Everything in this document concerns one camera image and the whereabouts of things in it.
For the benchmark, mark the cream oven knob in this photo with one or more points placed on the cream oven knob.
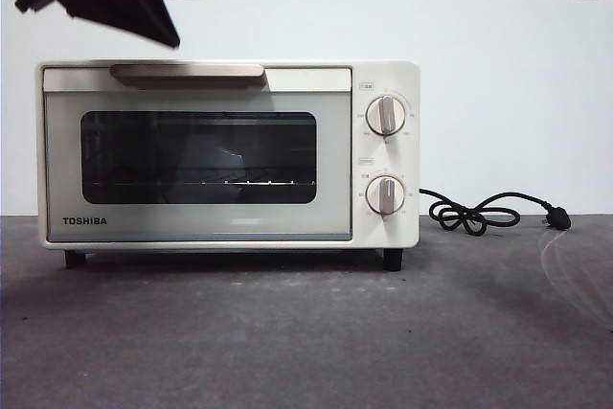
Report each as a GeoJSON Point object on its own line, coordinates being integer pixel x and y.
{"type": "Point", "coordinates": [385, 195]}
{"type": "Point", "coordinates": [385, 116]}

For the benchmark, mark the cream Toshiba toaster oven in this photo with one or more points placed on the cream Toshiba toaster oven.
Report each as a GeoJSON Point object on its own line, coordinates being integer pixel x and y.
{"type": "Point", "coordinates": [383, 74]}

